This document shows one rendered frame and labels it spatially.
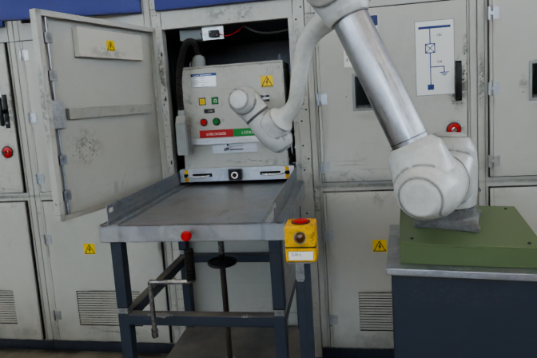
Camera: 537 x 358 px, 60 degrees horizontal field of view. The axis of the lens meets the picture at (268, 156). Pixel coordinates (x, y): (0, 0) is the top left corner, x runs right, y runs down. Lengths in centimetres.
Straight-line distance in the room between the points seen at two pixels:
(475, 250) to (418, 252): 15
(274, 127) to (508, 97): 99
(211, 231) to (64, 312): 136
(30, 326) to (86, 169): 117
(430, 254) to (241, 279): 114
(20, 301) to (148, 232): 136
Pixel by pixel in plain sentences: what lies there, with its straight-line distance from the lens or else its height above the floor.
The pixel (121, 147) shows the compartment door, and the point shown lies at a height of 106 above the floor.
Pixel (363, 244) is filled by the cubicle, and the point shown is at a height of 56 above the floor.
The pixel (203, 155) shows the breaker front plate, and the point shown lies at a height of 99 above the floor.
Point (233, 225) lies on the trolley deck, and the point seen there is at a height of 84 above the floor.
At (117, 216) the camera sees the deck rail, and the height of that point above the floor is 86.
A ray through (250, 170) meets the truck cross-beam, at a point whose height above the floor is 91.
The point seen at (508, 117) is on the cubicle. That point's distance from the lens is 214.
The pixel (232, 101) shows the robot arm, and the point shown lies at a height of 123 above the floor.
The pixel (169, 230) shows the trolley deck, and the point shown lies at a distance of 154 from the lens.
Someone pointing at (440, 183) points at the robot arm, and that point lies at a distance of 119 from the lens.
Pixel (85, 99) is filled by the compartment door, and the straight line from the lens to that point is 192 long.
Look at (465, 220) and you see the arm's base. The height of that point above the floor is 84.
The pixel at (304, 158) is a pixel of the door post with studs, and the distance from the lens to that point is 208.
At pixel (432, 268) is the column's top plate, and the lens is 134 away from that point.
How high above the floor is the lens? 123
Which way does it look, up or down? 7 degrees down
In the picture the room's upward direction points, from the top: 4 degrees counter-clockwise
